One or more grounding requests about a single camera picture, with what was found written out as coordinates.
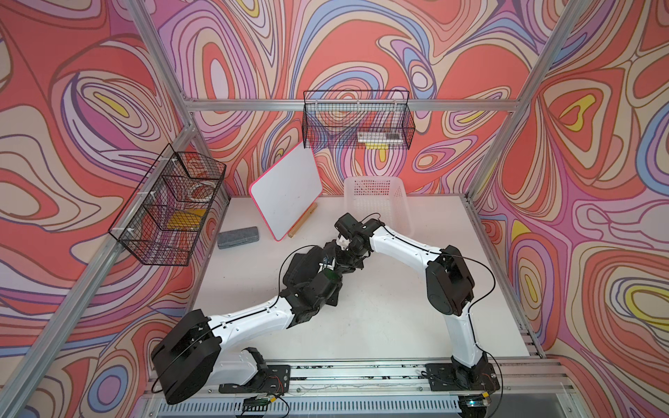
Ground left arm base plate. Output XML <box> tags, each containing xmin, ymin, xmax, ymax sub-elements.
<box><xmin>219</xmin><ymin>365</ymin><xmax>292</xmax><ymax>395</ymax></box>

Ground white plastic basket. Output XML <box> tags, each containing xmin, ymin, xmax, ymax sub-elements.
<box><xmin>344</xmin><ymin>176</ymin><xmax>414</xmax><ymax>236</ymax></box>

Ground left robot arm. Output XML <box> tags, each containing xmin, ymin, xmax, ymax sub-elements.
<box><xmin>151</xmin><ymin>268</ymin><xmax>343</xmax><ymax>405</ymax></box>

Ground aluminium front rail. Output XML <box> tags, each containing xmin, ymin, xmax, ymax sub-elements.
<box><xmin>140</xmin><ymin>357</ymin><xmax>576</xmax><ymax>398</ymax></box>

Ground wooden whiteboard stand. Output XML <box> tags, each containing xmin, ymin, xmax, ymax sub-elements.
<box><xmin>287</xmin><ymin>202</ymin><xmax>318</xmax><ymax>238</ymax></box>

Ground grey eraser block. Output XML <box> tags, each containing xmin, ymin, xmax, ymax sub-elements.
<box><xmin>217</xmin><ymin>226</ymin><xmax>260</xmax><ymax>249</ymax></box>

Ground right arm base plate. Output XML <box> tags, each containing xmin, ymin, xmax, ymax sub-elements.
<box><xmin>421</xmin><ymin>362</ymin><xmax>501</xmax><ymax>393</ymax></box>

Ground yellow item in basket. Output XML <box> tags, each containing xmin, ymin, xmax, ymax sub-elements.
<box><xmin>166</xmin><ymin>208</ymin><xmax>207</xmax><ymax>231</ymax></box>

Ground pink framed whiteboard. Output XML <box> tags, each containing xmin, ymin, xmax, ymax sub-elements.
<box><xmin>248</xmin><ymin>144</ymin><xmax>322</xmax><ymax>241</ymax></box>

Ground black wire basket left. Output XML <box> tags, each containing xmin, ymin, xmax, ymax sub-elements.
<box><xmin>108</xmin><ymin>145</ymin><xmax>226</xmax><ymax>266</ymax></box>

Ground black long pants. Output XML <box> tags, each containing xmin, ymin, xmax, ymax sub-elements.
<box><xmin>280</xmin><ymin>247</ymin><xmax>336</xmax><ymax>296</ymax></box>

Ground black wire basket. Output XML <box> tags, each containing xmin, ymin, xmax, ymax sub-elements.
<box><xmin>108</xmin><ymin>145</ymin><xmax>226</xmax><ymax>266</ymax></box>
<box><xmin>302</xmin><ymin>87</ymin><xmax>416</xmax><ymax>151</ymax></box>

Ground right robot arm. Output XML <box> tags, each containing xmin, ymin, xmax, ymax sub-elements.
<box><xmin>334</xmin><ymin>214</ymin><xmax>489</xmax><ymax>381</ymax></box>

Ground silver box in basket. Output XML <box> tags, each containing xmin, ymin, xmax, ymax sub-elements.
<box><xmin>357</xmin><ymin>132</ymin><xmax>404</xmax><ymax>146</ymax></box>

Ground black wire basket back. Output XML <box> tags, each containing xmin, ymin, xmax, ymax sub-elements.
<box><xmin>302</xmin><ymin>87</ymin><xmax>416</xmax><ymax>151</ymax></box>

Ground green circuit board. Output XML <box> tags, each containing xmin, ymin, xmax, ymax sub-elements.
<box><xmin>241</xmin><ymin>395</ymin><xmax>276</xmax><ymax>413</ymax></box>

